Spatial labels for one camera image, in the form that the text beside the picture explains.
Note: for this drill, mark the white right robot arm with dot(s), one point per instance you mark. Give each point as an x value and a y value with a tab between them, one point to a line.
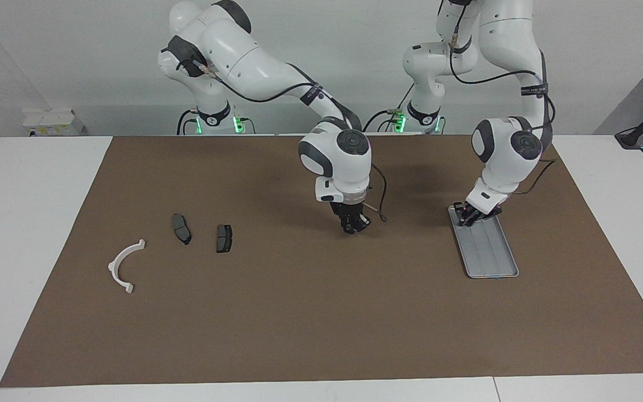
260	67

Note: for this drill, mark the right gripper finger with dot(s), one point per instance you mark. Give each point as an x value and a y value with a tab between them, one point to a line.
344	221
364	222

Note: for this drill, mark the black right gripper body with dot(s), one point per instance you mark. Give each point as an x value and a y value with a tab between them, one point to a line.
349	210

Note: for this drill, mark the rectangular dark brake pad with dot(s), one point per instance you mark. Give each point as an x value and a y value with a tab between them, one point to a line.
224	238

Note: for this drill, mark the white semicircular plastic clamp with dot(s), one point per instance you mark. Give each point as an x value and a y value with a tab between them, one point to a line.
113	267

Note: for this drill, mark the curved dark brake pad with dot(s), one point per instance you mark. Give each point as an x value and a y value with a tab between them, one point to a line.
182	229

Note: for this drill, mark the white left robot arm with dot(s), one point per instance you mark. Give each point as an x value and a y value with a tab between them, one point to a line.
505	156

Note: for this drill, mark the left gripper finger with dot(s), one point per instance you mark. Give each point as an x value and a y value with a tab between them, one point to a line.
461	211
472	221

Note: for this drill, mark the silver metal tray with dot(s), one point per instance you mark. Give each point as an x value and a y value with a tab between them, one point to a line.
489	251

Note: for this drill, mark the brown table mat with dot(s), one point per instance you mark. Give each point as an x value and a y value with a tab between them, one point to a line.
299	312

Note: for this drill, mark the white box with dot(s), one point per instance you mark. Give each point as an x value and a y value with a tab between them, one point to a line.
53	123

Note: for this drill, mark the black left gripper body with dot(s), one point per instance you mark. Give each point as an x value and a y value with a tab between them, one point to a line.
483	211

